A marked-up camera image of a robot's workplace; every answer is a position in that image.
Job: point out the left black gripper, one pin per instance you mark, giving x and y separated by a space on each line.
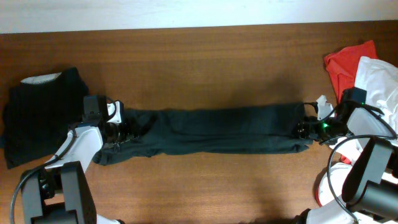
130 129

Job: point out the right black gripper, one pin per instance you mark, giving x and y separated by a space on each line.
309 127

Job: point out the black Nike t-shirt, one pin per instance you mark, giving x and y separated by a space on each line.
270 129

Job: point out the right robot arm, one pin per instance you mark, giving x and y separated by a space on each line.
366 197

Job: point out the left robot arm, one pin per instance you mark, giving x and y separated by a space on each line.
57 191

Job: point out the folded black clothes stack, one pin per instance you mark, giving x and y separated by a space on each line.
38 114

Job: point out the red t-shirt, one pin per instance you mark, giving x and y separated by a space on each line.
343 65

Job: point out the white t-shirt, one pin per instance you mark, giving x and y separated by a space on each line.
379 79

